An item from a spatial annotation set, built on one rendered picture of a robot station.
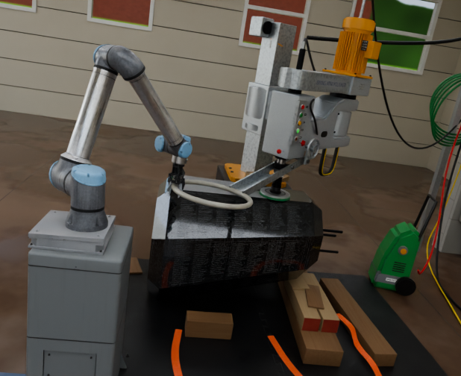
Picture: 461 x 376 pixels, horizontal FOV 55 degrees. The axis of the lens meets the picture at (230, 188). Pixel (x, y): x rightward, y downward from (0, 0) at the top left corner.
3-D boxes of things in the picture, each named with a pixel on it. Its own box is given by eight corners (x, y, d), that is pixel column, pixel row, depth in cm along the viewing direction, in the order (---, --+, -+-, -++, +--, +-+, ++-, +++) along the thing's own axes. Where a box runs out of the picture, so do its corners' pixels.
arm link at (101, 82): (58, 195, 204) (110, 39, 201) (42, 185, 215) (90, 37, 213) (87, 200, 215) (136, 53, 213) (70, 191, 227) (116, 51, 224)
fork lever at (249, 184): (289, 156, 329) (289, 149, 327) (311, 163, 318) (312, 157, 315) (225, 190, 286) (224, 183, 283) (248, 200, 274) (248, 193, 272)
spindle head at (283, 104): (290, 151, 331) (302, 91, 318) (315, 160, 317) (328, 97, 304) (260, 154, 304) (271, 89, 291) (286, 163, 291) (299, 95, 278)
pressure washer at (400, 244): (403, 279, 417) (430, 192, 392) (413, 298, 384) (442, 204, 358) (365, 271, 420) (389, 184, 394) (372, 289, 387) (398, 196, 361)
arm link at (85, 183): (80, 212, 195) (81, 173, 190) (62, 201, 206) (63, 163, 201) (111, 207, 205) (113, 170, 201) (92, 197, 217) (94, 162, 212)
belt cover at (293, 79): (339, 95, 361) (343, 74, 356) (367, 101, 345) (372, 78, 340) (267, 90, 290) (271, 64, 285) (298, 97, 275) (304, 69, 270)
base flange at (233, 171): (224, 166, 418) (224, 161, 416) (274, 172, 426) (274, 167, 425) (230, 182, 372) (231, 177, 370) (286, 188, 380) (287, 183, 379)
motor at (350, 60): (340, 73, 354) (351, 20, 343) (376, 79, 335) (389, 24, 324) (321, 71, 334) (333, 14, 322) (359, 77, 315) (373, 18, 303)
